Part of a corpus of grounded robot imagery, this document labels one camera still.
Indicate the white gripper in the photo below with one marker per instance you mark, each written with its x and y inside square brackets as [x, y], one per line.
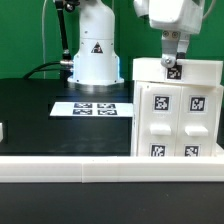
[175, 15]

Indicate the white cabinet top block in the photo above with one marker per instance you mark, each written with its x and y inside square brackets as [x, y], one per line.
[185, 71]

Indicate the white cabinet body box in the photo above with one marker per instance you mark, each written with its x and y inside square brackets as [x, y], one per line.
[136, 103]

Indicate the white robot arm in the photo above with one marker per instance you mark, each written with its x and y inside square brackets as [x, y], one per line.
[96, 65]

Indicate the white base tag plate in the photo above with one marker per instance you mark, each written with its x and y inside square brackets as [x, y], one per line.
[92, 109]

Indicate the white L-shaped fence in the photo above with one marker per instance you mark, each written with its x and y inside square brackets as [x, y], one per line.
[72, 151]

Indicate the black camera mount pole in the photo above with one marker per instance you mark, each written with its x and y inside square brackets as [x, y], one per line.
[61, 7]

